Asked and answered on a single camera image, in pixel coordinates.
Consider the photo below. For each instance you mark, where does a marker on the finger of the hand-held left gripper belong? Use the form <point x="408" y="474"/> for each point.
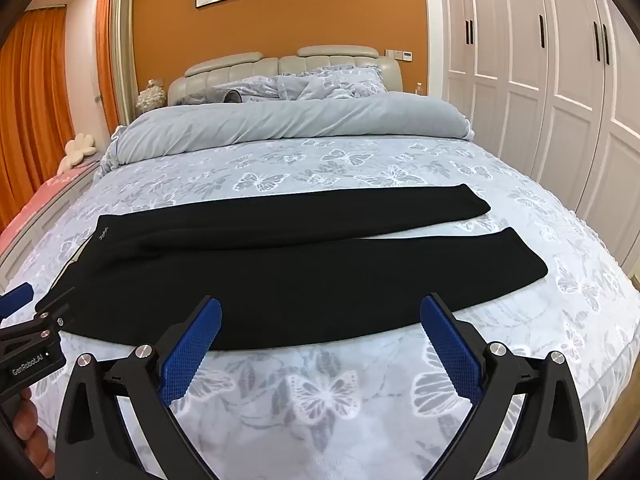
<point x="55" y="303"/>
<point x="17" y="295"/>

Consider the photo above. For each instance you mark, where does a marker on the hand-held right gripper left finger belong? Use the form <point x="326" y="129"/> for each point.
<point x="192" y="347"/>

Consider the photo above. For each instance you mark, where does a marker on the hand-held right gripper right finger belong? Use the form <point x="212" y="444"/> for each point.
<point x="450" y="347"/>

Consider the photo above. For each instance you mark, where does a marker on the black pants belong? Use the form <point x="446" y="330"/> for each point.
<point x="300" y="270"/>

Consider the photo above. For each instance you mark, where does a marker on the person's left hand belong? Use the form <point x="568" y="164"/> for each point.
<point x="35" y="435"/>

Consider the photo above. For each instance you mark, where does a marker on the pink blanket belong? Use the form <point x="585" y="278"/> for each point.
<point x="45" y="192"/>

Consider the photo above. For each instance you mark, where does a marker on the white flower-shaped cushion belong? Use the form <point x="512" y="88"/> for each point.
<point x="79" y="152"/>

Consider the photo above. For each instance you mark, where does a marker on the bed with butterfly print sheet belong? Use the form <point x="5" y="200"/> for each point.
<point x="550" y="210"/>

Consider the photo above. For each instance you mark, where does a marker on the wide orange curtain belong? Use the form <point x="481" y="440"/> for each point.
<point x="35" y="110"/>

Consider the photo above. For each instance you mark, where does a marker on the white flower decoration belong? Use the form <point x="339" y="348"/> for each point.
<point x="150" y="97"/>

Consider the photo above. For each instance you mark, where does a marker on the grey duvet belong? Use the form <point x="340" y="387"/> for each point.
<point x="300" y="120"/>

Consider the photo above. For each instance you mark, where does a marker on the narrow orange curtain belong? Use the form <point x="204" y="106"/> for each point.
<point x="106" y="50"/>

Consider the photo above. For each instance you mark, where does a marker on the small clear bottle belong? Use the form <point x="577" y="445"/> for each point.
<point x="419" y="89"/>

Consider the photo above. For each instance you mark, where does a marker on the floral grey pillow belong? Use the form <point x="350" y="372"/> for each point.
<point x="260" y="87"/>
<point x="340" y="82"/>

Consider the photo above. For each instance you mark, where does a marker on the white wardrobe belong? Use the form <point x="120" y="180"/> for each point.
<point x="540" y="85"/>

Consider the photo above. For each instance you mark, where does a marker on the cream leather headboard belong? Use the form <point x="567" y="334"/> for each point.
<point x="250" y="65"/>

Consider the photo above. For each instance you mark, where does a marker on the small wall socket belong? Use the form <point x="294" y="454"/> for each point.
<point x="155" y="81"/>

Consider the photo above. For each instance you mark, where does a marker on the white wall thermostat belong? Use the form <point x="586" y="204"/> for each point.
<point x="406" y="55"/>

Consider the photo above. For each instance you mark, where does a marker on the white wall switch panel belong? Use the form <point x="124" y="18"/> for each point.
<point x="391" y="54"/>

